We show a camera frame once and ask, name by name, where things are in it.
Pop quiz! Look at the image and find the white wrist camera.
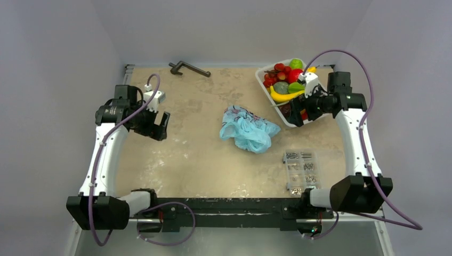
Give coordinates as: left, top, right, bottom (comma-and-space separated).
298, 72, 320, 98
143, 85, 166, 113

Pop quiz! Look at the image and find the red fake apple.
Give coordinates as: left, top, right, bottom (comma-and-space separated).
286, 69, 303, 84

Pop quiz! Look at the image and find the clear screw organizer box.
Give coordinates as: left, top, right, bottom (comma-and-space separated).
282, 149, 321, 197

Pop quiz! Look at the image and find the yellow fake pear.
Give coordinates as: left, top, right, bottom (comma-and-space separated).
306, 66, 317, 73

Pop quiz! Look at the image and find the white plastic fruit tray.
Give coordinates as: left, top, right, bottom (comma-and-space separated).
255, 59, 304, 129

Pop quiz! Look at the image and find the aluminium frame rail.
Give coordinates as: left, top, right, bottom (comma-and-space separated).
65, 213, 394, 255

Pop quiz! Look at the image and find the green fake lime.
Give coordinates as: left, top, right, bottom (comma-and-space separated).
289, 58, 304, 70

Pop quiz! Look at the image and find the light blue plastic bag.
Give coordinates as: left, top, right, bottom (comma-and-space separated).
219, 105, 281, 154

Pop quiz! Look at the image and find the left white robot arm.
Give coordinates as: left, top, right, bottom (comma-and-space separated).
66, 85, 170, 230

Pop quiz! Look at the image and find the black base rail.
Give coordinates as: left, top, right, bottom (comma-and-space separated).
134, 197, 334, 234

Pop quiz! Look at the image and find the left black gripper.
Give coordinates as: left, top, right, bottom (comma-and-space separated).
130, 101, 168, 140

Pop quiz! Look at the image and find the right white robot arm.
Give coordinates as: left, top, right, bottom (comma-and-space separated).
293, 71, 393, 217

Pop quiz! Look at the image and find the dark metal crank handle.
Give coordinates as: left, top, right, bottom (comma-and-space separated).
168, 61, 211, 77

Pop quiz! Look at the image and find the yellow fake banana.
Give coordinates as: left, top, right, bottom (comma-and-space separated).
269, 86, 305, 103

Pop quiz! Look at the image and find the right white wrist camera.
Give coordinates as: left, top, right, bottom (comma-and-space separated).
298, 72, 320, 98

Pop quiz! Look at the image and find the red fake grape bunch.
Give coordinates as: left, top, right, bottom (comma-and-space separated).
263, 63, 292, 88

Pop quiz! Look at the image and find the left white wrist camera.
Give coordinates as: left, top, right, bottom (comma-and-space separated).
143, 85, 166, 113

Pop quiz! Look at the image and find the green fake mango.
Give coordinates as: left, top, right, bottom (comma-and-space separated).
288, 82, 305, 94

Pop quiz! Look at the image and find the grey-green fake fruit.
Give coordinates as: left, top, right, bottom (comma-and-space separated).
273, 81, 289, 94

